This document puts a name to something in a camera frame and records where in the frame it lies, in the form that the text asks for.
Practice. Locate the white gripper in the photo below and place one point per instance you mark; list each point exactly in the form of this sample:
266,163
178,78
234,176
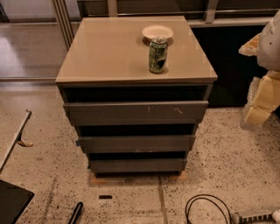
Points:
269,48

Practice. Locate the grey bottom drawer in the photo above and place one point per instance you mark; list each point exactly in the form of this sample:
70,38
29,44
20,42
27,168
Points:
138,165

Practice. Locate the grey drawer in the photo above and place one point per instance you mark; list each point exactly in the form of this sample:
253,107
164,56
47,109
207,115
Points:
135,113
126,144
138,165

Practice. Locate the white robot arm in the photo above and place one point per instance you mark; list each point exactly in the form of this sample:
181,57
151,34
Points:
266,47

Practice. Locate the grey middle drawer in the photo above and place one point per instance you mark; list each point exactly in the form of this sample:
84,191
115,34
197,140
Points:
126,144

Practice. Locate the grey top drawer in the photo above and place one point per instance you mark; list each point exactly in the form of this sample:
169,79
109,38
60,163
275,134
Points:
135,113

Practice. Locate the grey three-drawer cabinet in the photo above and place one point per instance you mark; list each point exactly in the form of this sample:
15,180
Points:
108,62

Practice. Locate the metal railing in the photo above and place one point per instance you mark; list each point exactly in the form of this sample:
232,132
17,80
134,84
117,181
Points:
207,10

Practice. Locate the green soda can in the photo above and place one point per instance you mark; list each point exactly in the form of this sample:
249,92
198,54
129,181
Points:
158,54

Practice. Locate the white paper bowl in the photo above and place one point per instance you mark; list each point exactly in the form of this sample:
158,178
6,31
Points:
153,31

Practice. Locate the black panel corner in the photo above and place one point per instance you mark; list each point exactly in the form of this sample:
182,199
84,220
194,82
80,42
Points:
13,201

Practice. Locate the black curved handle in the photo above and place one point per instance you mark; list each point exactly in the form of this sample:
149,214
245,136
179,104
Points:
76,213

